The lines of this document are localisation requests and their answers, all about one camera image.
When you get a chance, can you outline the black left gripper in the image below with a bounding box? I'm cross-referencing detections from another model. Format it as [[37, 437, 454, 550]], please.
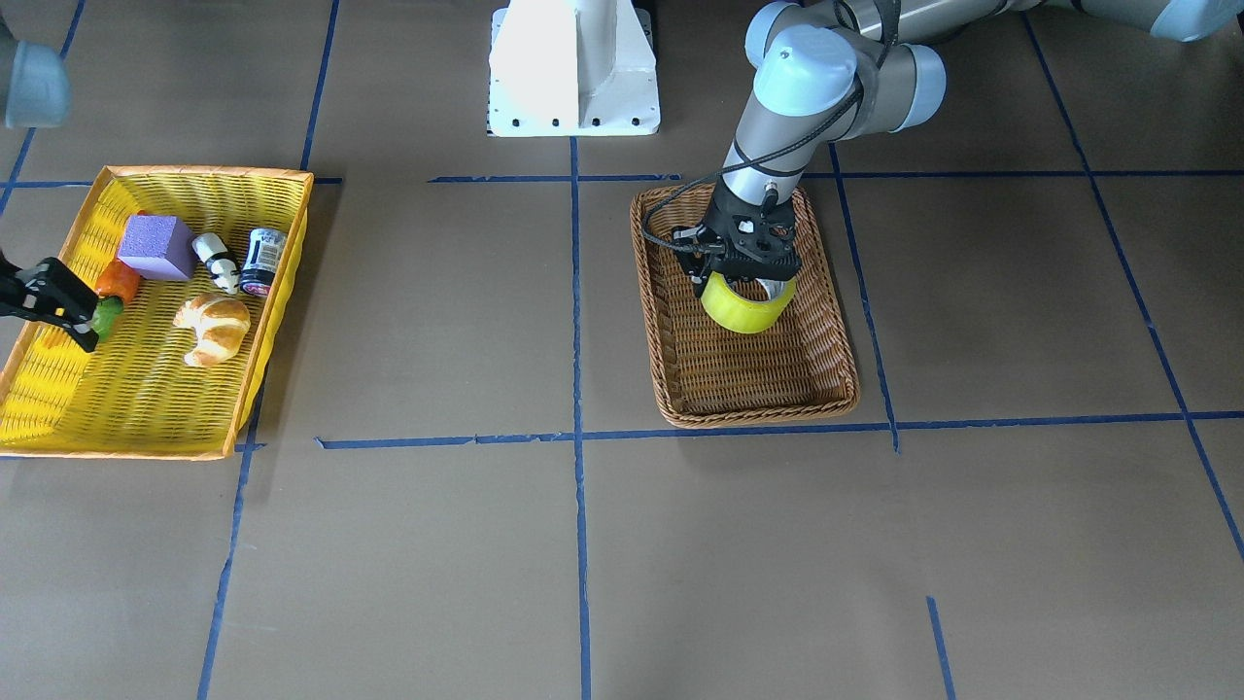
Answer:
[[692, 185, 802, 298]]

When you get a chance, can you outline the yellow tape roll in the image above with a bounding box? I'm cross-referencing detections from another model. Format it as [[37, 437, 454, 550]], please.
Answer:
[[699, 271, 797, 334]]

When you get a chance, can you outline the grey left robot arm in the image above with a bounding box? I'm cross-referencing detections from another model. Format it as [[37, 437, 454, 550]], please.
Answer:
[[673, 1, 1033, 298]]

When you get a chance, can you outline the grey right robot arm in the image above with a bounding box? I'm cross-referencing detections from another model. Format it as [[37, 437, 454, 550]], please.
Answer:
[[1, 25, 100, 353]]

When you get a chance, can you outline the yellow plastic basket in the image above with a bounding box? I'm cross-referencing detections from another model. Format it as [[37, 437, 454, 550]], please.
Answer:
[[1, 165, 315, 460]]

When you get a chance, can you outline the brown wicker basket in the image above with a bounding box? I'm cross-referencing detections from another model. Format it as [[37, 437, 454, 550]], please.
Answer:
[[629, 185, 861, 429]]

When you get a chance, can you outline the toy carrot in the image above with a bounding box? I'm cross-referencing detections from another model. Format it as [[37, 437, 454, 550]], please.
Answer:
[[90, 259, 142, 342]]

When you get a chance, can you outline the purple foam block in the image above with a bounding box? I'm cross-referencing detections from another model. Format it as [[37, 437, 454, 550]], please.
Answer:
[[116, 214, 199, 282]]

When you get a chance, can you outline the toy croissant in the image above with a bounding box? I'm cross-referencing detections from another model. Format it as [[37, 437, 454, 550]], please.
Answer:
[[172, 293, 253, 368]]

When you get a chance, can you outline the toy panda figure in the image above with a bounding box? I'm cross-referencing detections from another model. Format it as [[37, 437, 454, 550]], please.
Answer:
[[192, 233, 241, 296]]

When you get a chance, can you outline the small dark can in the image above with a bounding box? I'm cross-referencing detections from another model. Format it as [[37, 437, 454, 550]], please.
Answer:
[[240, 228, 289, 298]]

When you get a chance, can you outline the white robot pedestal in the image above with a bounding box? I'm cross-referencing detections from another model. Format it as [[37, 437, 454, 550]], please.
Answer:
[[486, 1, 662, 138]]

